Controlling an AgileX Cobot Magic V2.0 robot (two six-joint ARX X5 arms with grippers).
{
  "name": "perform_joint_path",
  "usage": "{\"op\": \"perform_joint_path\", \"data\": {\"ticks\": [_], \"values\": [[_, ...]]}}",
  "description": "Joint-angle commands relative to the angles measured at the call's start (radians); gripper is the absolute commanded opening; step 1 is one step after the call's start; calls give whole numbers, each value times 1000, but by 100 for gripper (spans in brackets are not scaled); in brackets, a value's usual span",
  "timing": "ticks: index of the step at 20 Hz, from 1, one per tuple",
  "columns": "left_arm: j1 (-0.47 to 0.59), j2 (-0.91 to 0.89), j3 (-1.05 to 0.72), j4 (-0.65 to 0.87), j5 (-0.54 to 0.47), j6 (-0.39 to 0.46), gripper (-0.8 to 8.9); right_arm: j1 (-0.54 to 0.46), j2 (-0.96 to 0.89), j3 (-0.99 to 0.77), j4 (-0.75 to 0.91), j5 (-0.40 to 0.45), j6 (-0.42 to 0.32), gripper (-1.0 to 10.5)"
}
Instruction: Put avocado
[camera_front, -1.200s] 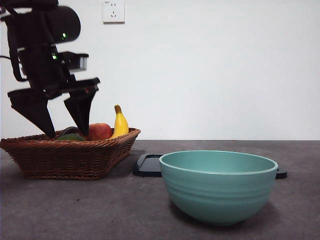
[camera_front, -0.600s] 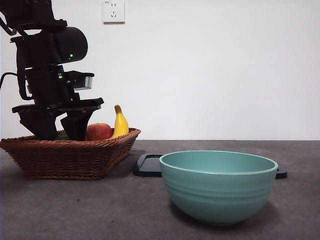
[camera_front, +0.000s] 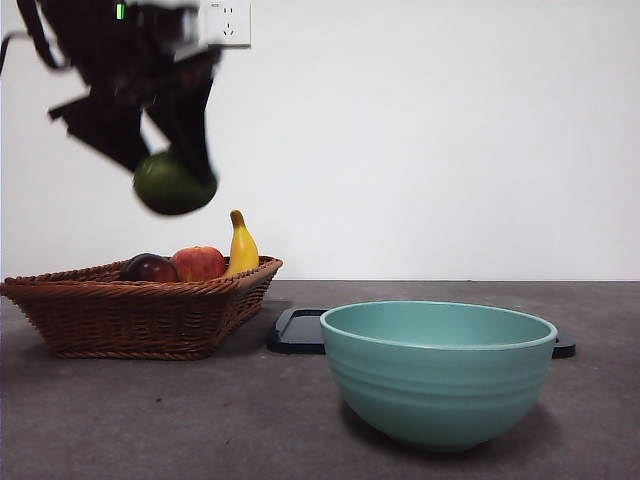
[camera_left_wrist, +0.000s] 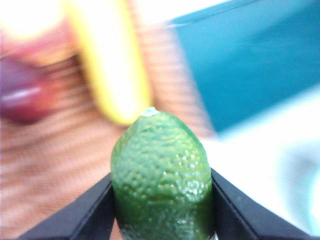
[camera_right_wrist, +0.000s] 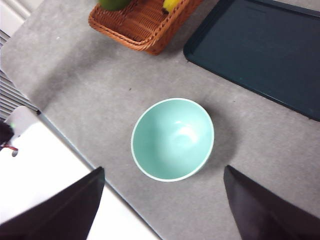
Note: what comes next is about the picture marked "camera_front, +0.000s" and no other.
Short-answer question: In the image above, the green avocado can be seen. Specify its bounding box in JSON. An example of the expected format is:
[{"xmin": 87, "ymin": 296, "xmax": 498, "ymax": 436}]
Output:
[{"xmin": 132, "ymin": 149, "xmax": 219, "ymax": 217}]

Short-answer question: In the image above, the teal ribbed bowl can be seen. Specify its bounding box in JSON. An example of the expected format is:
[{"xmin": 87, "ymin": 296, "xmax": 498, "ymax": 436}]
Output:
[{"xmin": 319, "ymin": 300, "xmax": 559, "ymax": 454}]

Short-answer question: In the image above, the yellow banana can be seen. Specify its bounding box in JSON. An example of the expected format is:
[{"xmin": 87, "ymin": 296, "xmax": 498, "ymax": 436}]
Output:
[{"xmin": 219, "ymin": 209, "xmax": 260, "ymax": 279}]

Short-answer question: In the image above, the dark purple plum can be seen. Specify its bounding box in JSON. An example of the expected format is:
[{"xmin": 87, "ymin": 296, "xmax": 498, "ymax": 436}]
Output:
[{"xmin": 118, "ymin": 253, "xmax": 180, "ymax": 283}]

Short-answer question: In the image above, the red apple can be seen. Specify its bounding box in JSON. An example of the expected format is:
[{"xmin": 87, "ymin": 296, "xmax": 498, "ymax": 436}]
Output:
[{"xmin": 171, "ymin": 244, "xmax": 227, "ymax": 283}]

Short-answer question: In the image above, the brown wicker basket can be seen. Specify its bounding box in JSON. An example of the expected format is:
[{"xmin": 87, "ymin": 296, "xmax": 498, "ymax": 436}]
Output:
[{"xmin": 0, "ymin": 255, "xmax": 284, "ymax": 361}]

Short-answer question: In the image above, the black rectangular tray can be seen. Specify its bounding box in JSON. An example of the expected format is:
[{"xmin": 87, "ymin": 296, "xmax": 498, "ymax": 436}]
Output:
[{"xmin": 266, "ymin": 307, "xmax": 577, "ymax": 359}]

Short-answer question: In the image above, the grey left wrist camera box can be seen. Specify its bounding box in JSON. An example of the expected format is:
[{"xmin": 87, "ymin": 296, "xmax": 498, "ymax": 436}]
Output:
[{"xmin": 169, "ymin": 3, "xmax": 204, "ymax": 52}]

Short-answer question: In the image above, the white wall socket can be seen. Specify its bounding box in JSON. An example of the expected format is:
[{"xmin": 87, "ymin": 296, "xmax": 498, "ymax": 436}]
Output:
[{"xmin": 199, "ymin": 0, "xmax": 252, "ymax": 50}]

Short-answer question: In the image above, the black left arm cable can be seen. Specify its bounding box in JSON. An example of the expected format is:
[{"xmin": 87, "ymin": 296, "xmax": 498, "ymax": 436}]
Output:
[{"xmin": 0, "ymin": 0, "xmax": 71, "ymax": 76}]

